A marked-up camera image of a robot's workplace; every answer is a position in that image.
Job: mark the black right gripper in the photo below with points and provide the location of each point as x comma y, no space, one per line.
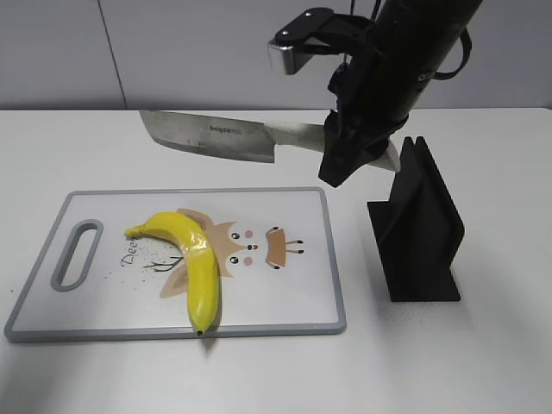
373,101

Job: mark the white-handled kitchen knife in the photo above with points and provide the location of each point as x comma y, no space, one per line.
229,138

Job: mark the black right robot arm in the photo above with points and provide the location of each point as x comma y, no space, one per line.
399,55

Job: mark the yellow plastic banana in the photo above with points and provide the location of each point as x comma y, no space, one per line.
199,276

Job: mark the black knife stand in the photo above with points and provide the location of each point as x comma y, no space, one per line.
418,230

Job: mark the grey-rimmed white cutting board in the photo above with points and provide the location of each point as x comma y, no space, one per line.
276,255

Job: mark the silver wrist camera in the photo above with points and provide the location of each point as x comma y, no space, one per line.
317,31

